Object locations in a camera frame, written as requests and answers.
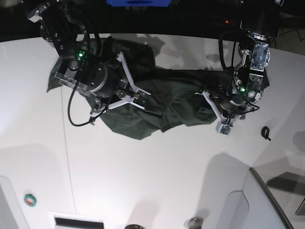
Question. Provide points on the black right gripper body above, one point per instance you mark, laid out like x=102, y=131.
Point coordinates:
x=101, y=79

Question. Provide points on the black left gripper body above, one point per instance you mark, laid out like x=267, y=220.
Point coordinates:
x=227, y=99

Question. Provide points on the dark green t-shirt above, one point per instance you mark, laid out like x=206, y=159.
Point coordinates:
x=172, y=102

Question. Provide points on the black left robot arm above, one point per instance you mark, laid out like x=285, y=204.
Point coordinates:
x=242, y=87

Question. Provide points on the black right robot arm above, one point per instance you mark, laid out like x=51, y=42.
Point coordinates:
x=70, y=31

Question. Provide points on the small black clip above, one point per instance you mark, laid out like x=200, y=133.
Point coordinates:
x=265, y=132

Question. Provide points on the round metal knob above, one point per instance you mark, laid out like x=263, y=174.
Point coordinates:
x=195, y=223

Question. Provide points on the green red tape roll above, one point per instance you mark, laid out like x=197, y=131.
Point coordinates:
x=30, y=200

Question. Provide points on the white slotted vent plate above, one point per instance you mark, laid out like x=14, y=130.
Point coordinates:
x=75, y=221

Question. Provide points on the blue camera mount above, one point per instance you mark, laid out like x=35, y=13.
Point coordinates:
x=139, y=3

